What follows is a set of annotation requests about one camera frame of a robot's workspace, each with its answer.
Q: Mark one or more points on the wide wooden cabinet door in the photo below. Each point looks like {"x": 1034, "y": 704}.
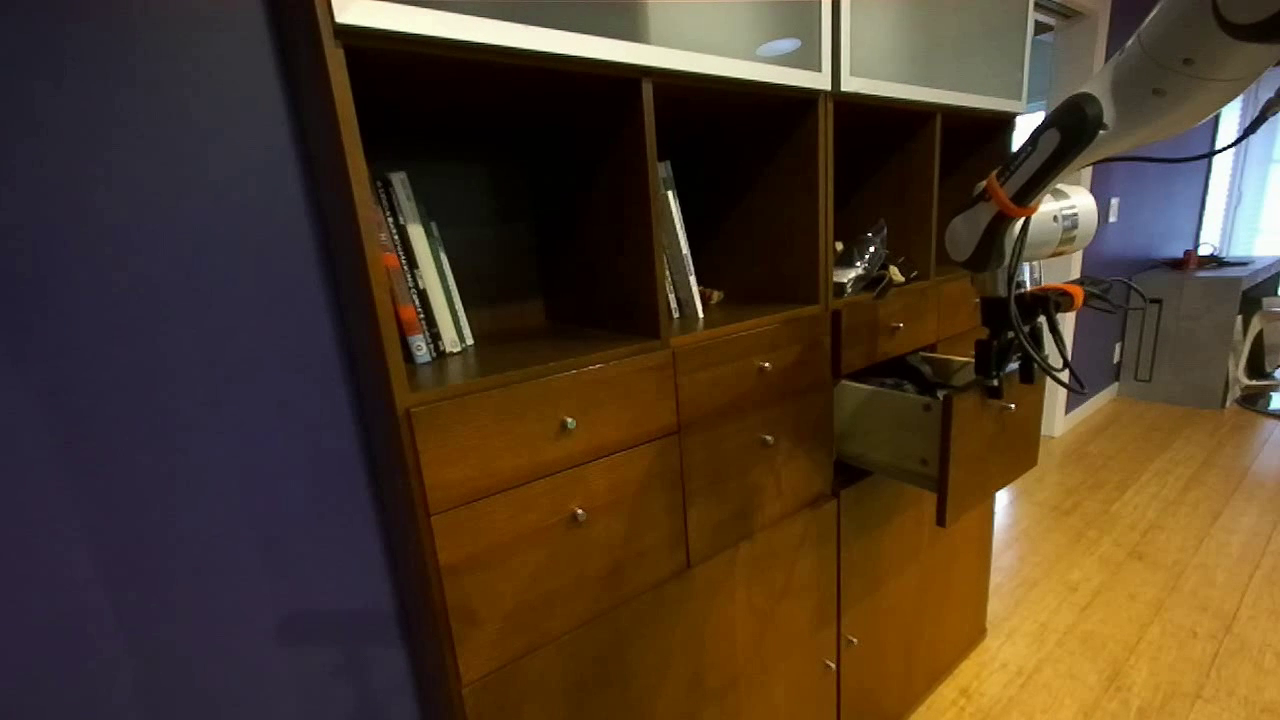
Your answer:
{"x": 704, "y": 641}

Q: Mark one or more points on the wide frosted glass door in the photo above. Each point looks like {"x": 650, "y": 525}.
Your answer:
{"x": 601, "y": 26}

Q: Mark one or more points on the wide deep wooden drawer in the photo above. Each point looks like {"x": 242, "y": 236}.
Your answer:
{"x": 563, "y": 563}

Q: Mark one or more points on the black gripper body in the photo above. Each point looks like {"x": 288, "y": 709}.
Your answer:
{"x": 1013, "y": 321}

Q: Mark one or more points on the narrow deep wooden drawer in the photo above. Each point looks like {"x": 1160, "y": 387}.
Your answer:
{"x": 758, "y": 473}

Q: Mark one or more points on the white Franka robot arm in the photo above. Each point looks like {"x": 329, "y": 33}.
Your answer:
{"x": 1174, "y": 63}

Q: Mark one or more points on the wide shallow wooden drawer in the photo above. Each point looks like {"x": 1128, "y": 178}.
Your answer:
{"x": 532, "y": 435}

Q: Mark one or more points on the pile of small clutter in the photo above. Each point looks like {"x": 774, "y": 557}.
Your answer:
{"x": 864, "y": 264}

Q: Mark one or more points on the closed drawer under clutter shelf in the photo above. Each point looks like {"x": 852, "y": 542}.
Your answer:
{"x": 890, "y": 327}

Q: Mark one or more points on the narrow frosted glass door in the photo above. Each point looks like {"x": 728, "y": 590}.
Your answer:
{"x": 935, "y": 44}

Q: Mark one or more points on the books in left shelf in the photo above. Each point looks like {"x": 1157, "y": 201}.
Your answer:
{"x": 429, "y": 275}

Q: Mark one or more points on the brown wooden cabinet unit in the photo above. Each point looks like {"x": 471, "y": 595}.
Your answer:
{"x": 614, "y": 533}

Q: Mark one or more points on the leaning grey book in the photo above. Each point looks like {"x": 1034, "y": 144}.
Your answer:
{"x": 667, "y": 261}

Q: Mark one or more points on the bright window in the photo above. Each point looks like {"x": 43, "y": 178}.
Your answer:
{"x": 1246, "y": 201}

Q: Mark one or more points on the short grey book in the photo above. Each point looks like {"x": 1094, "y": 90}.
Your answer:
{"x": 453, "y": 284}

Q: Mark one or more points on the grey background cabinet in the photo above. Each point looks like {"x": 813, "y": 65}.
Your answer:
{"x": 1186, "y": 334}

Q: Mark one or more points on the narrow shallow wooden drawer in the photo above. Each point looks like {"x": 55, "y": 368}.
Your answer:
{"x": 745, "y": 364}

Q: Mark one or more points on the narrow wooden cabinet door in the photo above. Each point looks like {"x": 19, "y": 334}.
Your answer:
{"x": 913, "y": 615}

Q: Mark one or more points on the white office chair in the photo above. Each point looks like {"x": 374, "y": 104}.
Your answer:
{"x": 1256, "y": 352}

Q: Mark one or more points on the dark book with orange dots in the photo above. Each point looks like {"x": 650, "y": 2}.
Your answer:
{"x": 407, "y": 303}

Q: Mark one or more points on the leaning white book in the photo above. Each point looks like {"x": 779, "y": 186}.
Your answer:
{"x": 685, "y": 261}

